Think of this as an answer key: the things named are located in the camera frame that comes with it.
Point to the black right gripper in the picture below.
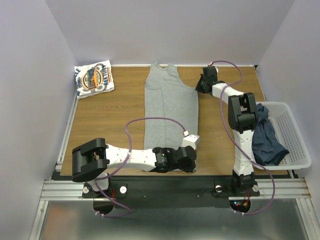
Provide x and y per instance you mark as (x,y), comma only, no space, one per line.
(208,72)

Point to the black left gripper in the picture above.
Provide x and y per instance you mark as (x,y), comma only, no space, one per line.
(189,167)

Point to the grey tank top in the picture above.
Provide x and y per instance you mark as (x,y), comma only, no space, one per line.
(166,96)

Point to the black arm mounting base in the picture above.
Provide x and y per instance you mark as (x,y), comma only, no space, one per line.
(168,192)

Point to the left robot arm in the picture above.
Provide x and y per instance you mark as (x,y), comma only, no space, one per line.
(91,159)

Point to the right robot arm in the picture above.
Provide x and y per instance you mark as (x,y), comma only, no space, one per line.
(242,118)

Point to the navy blue tank top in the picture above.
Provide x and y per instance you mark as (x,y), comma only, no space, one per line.
(267,150)

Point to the folded white printed tank top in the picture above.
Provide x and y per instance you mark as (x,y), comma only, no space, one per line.
(93,79)

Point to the white plastic laundry basket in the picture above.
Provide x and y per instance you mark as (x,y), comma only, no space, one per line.
(289,136)

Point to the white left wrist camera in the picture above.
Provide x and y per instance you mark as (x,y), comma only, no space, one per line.
(191,140)

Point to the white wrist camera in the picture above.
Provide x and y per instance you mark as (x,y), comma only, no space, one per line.
(191,140)
(213,64)

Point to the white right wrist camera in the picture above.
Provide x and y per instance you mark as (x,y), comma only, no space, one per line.
(213,64)

